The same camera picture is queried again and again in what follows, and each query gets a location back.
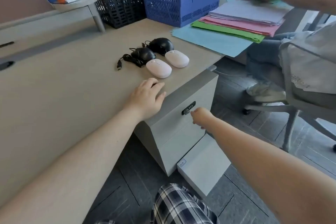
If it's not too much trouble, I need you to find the person's right hand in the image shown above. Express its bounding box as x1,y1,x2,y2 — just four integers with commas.
190,107,214,130

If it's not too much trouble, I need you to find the person's left hand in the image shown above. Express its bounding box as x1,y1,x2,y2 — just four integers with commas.
123,77,167,122

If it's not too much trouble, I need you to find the white wireless mouse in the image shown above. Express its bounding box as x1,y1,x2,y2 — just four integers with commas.
164,50,190,69
146,58,173,79

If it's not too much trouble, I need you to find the small black wired mouse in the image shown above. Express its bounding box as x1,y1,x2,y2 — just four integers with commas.
116,47,156,71

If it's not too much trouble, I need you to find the large black wired mouse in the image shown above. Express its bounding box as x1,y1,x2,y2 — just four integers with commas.
141,37,175,57

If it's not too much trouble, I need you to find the person's left forearm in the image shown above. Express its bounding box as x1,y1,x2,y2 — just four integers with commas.
0,105,144,224

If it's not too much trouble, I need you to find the person's right forearm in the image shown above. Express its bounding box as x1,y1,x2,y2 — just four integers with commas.
206,116,336,224

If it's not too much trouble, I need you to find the grey drawer cabinet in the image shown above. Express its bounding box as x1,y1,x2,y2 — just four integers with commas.
133,70,219,177

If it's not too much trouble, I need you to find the grey labelled cabinet drawer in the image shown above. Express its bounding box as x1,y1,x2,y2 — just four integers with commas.
176,134,232,198

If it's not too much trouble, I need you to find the large light blue paper sheet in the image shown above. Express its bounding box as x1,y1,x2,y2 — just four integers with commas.
172,24,254,58

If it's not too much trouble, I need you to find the grey office chair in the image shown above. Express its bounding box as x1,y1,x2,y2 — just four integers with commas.
243,74,336,153

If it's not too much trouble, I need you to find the green paper stack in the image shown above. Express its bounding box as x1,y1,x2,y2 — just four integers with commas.
191,20,266,44

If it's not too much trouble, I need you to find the pink paper stack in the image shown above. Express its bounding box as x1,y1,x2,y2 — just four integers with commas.
199,15,281,37

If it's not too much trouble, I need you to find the pale lilac paper stack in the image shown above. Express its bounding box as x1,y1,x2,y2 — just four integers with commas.
209,0,288,26

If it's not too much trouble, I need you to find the grey desk shelf riser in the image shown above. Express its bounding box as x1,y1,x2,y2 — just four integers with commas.
0,0,106,33

